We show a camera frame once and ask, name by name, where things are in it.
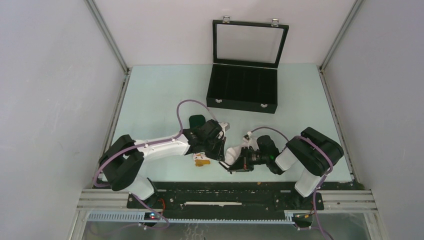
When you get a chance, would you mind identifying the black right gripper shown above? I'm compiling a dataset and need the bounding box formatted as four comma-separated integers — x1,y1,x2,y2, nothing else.
230,147,270,174

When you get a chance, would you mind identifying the white sock with black stripes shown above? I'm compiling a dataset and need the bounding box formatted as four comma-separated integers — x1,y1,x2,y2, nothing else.
219,137,259,171

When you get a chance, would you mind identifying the black display case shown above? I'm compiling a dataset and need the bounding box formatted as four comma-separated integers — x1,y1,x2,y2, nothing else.
206,16,290,114

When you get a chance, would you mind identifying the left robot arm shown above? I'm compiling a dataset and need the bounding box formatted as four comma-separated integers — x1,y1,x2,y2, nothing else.
98,119,230,208

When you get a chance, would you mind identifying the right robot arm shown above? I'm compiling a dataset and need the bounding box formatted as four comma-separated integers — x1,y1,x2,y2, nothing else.
220,127,344,209

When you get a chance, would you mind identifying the green snowman sock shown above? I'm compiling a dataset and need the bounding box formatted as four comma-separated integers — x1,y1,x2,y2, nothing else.
188,114,212,168

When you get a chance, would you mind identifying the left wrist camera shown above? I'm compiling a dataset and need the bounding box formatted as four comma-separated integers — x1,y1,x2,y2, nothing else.
218,122,230,139

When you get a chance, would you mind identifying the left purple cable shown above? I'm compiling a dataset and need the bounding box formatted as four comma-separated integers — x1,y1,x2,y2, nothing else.
92,99,218,229

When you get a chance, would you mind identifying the right aluminium frame post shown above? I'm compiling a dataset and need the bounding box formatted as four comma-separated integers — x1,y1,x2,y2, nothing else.
319,0,365,72

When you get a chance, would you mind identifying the aluminium frame post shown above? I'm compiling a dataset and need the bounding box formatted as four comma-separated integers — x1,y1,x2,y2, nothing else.
84,0,130,75
319,0,365,72

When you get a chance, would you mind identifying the left aluminium frame post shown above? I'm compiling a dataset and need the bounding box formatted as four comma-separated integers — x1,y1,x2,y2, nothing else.
84,0,130,75

